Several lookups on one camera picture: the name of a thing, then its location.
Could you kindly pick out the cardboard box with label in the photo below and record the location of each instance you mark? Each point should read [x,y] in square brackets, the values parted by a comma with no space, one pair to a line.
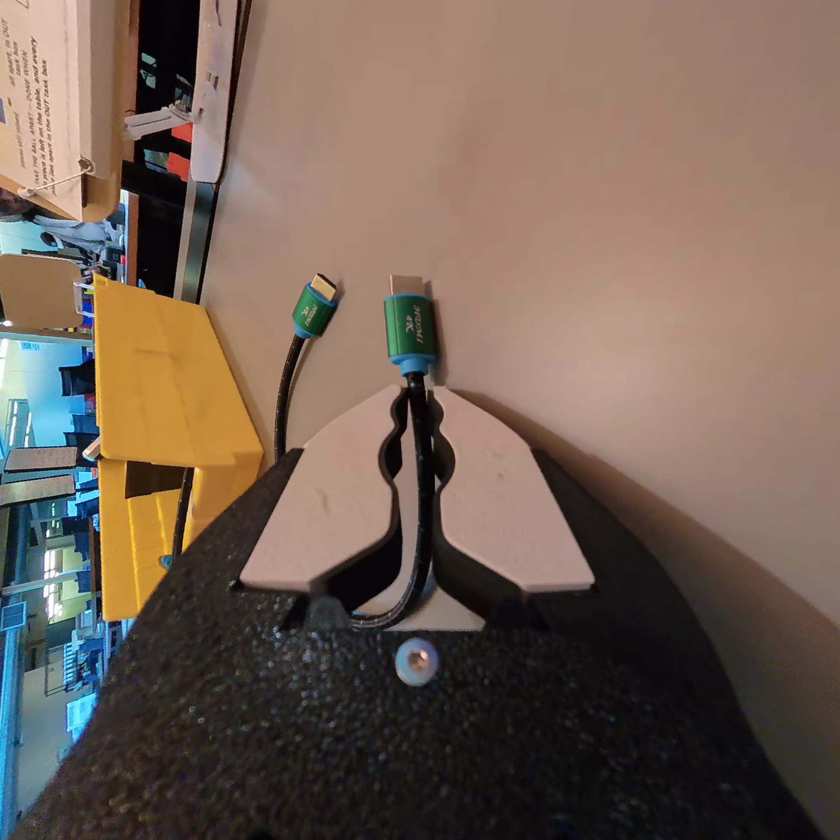
[46,98]

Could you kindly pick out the grey desk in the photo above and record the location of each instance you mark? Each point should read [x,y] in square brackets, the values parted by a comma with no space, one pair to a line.
[590,197]

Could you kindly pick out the yellow plastic box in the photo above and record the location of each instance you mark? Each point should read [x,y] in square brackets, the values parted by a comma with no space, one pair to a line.
[170,380]

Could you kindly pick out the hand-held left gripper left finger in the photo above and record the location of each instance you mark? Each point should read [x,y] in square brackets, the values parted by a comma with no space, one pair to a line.
[328,499]

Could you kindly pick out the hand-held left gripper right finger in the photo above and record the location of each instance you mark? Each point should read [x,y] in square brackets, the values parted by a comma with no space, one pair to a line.
[505,499]

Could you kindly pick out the tan rounded board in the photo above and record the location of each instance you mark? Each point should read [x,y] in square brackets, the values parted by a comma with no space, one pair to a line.
[39,292]

